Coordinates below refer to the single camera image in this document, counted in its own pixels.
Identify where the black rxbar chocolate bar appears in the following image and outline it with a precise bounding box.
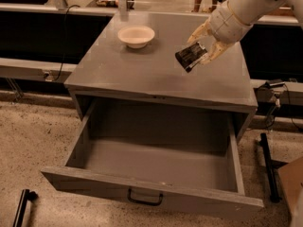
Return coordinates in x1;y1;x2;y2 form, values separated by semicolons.
175;42;207;73

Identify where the white ceramic bowl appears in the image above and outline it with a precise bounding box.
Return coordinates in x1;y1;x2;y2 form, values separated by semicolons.
117;26;155;49

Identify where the brown cardboard box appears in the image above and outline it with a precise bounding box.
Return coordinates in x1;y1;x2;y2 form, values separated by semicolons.
278;157;303;216

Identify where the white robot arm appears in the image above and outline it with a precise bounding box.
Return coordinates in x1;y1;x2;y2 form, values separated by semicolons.
187;0;303;65

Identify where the black drawer handle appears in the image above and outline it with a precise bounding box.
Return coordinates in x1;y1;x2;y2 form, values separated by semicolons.
127;188;164;206

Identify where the grey cabinet counter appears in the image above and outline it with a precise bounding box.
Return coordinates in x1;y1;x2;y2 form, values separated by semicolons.
65;10;258;139

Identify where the black hanging cable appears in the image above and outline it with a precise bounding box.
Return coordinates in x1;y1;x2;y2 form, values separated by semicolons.
44;4;81;83

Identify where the grey open top drawer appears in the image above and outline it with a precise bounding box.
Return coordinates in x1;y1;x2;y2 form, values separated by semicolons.
42;98;263;220

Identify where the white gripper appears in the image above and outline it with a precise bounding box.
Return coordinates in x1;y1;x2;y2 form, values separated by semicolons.
187;2;252;65

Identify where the black floor leg left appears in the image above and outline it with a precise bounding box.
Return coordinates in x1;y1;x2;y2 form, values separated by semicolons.
12;189;38;227

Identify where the grey metal rail bench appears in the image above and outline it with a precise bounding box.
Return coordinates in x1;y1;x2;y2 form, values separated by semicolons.
0;58;77;83

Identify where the black floor leg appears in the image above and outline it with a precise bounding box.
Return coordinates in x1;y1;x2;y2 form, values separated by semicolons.
260;133;280;203
12;189;38;227

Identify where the black floor leg right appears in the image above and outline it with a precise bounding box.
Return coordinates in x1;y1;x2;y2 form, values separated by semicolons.
260;133;280;203

